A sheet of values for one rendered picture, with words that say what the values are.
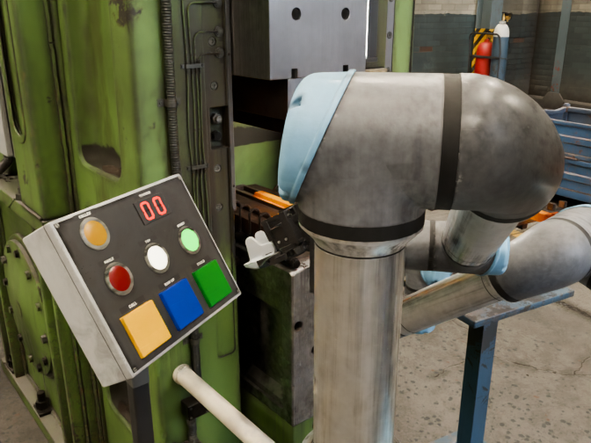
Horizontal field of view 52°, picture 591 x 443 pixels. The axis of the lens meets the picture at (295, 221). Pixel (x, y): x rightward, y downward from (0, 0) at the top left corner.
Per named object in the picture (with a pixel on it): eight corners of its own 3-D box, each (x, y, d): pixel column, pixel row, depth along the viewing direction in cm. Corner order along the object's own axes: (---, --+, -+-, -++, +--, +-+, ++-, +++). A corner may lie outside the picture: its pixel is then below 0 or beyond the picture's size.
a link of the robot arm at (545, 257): (577, 292, 91) (369, 363, 127) (606, 272, 98) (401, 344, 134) (539, 223, 93) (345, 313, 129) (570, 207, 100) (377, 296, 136)
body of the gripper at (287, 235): (276, 211, 112) (329, 186, 106) (297, 252, 113) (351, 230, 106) (256, 223, 105) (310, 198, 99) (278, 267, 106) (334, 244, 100)
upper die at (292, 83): (350, 112, 152) (351, 73, 149) (288, 120, 141) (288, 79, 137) (253, 95, 183) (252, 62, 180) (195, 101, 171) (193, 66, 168)
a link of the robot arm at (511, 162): (613, 47, 46) (501, 219, 93) (463, 46, 48) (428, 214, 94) (617, 192, 43) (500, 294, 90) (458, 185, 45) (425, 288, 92)
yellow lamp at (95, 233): (113, 244, 101) (111, 221, 100) (86, 251, 99) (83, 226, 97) (105, 239, 104) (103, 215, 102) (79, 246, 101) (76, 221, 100)
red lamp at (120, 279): (137, 289, 102) (134, 265, 101) (111, 297, 99) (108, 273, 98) (129, 283, 104) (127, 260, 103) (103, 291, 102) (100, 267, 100)
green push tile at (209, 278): (233, 291, 122) (215, 258, 121) (212, 307, 116) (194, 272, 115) (226, 293, 123) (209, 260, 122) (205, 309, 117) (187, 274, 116)
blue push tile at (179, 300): (205, 312, 114) (186, 277, 113) (181, 330, 107) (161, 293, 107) (198, 314, 115) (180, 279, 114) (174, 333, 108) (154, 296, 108)
